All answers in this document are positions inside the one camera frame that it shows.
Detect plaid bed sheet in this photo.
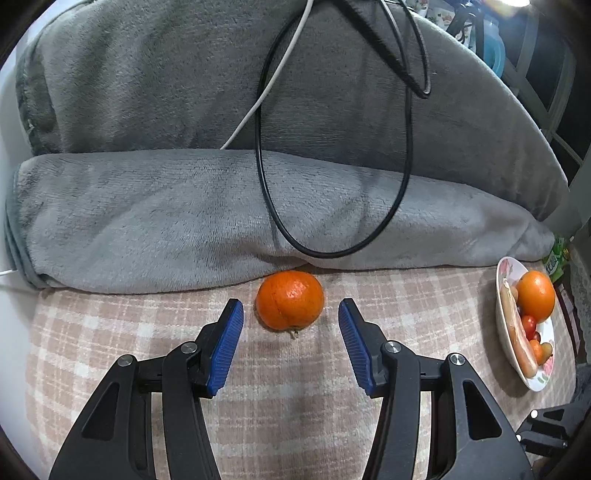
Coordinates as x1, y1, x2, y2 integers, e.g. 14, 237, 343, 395
28, 265, 579, 480

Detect grey fleece blanket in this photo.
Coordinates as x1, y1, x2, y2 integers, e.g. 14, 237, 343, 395
4, 0, 570, 295

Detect floral white plate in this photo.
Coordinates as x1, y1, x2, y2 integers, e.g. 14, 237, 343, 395
495, 256, 555, 392

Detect large orange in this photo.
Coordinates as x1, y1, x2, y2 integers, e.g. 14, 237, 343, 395
516, 270, 556, 323

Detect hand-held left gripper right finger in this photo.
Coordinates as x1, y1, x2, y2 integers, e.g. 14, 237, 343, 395
338, 298, 537, 480

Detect small mandarin orange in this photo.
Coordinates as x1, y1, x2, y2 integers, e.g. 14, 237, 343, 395
255, 271, 325, 340

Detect green carton box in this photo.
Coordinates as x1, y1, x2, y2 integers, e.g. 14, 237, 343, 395
545, 235, 567, 283

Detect long pinkish sausage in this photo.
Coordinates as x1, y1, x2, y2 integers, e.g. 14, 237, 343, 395
499, 281, 539, 377

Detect white lace cloth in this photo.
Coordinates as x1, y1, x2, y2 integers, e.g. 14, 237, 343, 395
570, 244, 591, 326

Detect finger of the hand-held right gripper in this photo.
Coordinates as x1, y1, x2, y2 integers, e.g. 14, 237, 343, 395
515, 405, 583, 457

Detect blue detergent bottle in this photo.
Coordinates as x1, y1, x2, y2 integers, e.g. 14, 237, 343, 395
479, 16, 507, 77

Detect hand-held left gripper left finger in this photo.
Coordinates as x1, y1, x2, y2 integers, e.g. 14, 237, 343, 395
48, 298, 245, 480

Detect white window frame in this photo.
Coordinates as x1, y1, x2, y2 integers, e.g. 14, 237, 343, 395
502, 0, 588, 186

